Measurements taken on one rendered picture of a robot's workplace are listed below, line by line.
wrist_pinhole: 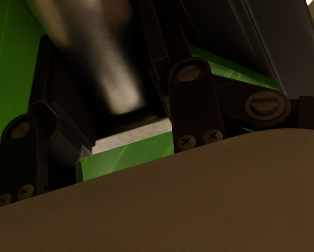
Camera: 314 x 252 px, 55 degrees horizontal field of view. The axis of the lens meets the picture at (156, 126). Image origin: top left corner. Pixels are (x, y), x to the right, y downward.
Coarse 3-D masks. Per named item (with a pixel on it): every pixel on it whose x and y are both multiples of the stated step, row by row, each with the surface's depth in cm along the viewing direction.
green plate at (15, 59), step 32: (0, 0) 12; (0, 32) 12; (32, 32) 13; (0, 64) 14; (32, 64) 14; (224, 64) 15; (0, 96) 15; (0, 128) 16; (96, 160) 19; (128, 160) 19
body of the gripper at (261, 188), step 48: (240, 144) 6; (288, 144) 5; (48, 192) 6; (96, 192) 6; (144, 192) 6; (192, 192) 5; (240, 192) 5; (288, 192) 5; (0, 240) 6; (48, 240) 5; (96, 240) 5; (144, 240) 5; (192, 240) 5; (240, 240) 4; (288, 240) 4
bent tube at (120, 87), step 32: (32, 0) 9; (64, 0) 8; (96, 0) 9; (128, 0) 10; (64, 32) 9; (96, 32) 9; (128, 32) 10; (96, 64) 10; (128, 64) 10; (96, 96) 11; (128, 96) 11; (96, 128) 12; (128, 128) 12; (160, 128) 12
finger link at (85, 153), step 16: (48, 48) 11; (48, 64) 10; (64, 64) 11; (48, 80) 10; (64, 80) 10; (32, 96) 9; (48, 96) 9; (64, 96) 10; (80, 96) 12; (32, 112) 10; (48, 112) 9; (64, 112) 10; (80, 112) 11; (48, 128) 9; (64, 128) 10; (80, 128) 11; (48, 144) 9; (64, 144) 10; (80, 144) 11; (48, 160) 9; (64, 160) 10; (48, 176) 10; (64, 176) 10
